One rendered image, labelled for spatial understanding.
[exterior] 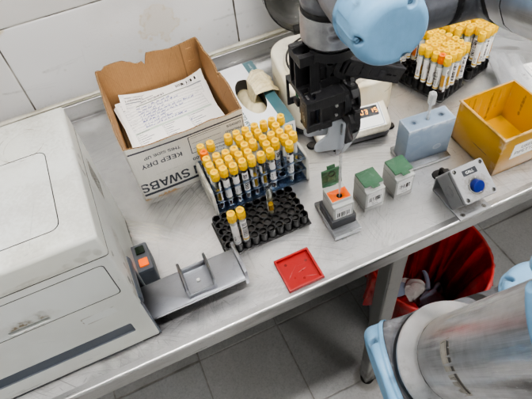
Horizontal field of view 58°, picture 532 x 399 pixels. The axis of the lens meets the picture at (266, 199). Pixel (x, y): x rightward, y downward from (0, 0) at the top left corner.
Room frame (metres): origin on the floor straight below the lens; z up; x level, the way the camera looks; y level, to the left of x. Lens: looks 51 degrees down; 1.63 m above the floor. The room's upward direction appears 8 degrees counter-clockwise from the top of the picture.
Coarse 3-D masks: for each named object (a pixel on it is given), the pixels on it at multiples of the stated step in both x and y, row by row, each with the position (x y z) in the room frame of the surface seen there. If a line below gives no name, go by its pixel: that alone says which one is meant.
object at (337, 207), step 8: (336, 184) 0.55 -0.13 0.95; (328, 192) 0.54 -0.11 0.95; (336, 192) 0.53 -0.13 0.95; (344, 192) 0.53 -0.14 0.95; (328, 200) 0.53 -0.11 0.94; (336, 200) 0.52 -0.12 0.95; (344, 200) 0.52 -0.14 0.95; (352, 200) 0.52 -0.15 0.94; (328, 208) 0.53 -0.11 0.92; (336, 208) 0.51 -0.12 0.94; (344, 208) 0.51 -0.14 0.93; (352, 208) 0.51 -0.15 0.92; (336, 216) 0.51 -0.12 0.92
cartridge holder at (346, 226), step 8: (320, 200) 0.57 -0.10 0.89; (320, 208) 0.55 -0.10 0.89; (328, 216) 0.52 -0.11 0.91; (344, 216) 0.51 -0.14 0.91; (352, 216) 0.51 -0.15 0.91; (328, 224) 0.51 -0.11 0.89; (336, 224) 0.50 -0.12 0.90; (344, 224) 0.51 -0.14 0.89; (352, 224) 0.50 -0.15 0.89; (336, 232) 0.49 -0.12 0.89; (344, 232) 0.49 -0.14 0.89; (352, 232) 0.49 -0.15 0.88; (336, 240) 0.48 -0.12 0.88
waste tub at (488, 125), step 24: (480, 96) 0.71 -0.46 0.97; (504, 96) 0.73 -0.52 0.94; (528, 96) 0.69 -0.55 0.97; (456, 120) 0.70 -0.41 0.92; (480, 120) 0.64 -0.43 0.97; (504, 120) 0.72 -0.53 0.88; (528, 120) 0.67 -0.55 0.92; (480, 144) 0.63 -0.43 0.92; (504, 144) 0.58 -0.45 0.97; (528, 144) 0.60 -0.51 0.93; (504, 168) 0.59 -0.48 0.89
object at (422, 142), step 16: (432, 112) 0.68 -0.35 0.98; (448, 112) 0.67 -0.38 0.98; (400, 128) 0.67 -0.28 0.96; (416, 128) 0.64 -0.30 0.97; (432, 128) 0.65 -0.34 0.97; (448, 128) 0.65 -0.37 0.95; (400, 144) 0.66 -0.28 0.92; (416, 144) 0.64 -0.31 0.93; (432, 144) 0.65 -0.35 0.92; (416, 160) 0.64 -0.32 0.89; (432, 160) 0.64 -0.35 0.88
